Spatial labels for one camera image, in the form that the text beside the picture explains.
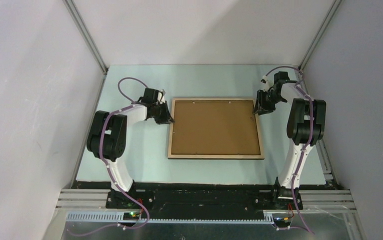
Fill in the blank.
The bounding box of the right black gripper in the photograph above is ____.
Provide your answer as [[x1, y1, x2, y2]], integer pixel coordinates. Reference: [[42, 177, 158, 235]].
[[252, 89, 284, 116]]

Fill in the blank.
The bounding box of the wooden picture frame with glass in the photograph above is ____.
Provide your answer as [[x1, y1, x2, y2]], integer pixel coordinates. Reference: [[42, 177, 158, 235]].
[[167, 97, 265, 161]]

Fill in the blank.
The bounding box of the brown cardboard backing board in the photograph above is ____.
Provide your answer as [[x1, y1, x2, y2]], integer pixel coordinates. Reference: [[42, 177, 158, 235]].
[[170, 99, 261, 156]]

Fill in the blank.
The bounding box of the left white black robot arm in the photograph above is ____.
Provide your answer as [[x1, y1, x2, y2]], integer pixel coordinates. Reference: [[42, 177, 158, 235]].
[[86, 87, 175, 209]]

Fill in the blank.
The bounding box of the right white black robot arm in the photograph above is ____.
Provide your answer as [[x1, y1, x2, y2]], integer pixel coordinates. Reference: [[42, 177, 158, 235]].
[[253, 71, 327, 209]]

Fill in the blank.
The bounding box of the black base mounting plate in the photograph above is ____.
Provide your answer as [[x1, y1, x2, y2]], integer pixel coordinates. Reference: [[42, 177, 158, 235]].
[[105, 189, 303, 220]]

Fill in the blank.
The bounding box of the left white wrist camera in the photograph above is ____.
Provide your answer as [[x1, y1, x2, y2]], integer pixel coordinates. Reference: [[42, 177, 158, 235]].
[[157, 89, 166, 105]]

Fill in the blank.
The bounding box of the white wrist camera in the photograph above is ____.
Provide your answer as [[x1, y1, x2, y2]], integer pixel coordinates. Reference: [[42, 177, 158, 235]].
[[157, 89, 166, 105], [261, 75, 274, 92]]

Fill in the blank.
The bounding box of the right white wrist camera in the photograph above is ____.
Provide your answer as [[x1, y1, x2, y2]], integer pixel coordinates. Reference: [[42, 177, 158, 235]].
[[261, 75, 274, 92]]

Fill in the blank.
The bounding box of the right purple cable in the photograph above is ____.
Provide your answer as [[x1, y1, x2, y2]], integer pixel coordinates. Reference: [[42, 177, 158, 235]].
[[264, 65, 316, 235]]

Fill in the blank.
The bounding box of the grey slotted cable duct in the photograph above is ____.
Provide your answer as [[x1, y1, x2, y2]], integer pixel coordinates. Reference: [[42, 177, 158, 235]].
[[66, 211, 274, 225]]

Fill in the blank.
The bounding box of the right aluminium corner post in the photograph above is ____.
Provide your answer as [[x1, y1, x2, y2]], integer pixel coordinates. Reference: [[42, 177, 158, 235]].
[[298, 0, 343, 71]]

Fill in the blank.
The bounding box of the aluminium corner post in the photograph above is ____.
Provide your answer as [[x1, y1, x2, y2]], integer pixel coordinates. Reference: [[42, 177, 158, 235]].
[[298, 0, 343, 71], [63, 0, 109, 75]]

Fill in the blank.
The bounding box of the aluminium front rail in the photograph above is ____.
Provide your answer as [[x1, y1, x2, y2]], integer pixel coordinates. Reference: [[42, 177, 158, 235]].
[[56, 189, 357, 214]]

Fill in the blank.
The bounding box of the left aluminium corner post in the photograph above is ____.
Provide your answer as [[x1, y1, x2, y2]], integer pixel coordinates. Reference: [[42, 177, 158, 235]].
[[63, 0, 109, 75]]

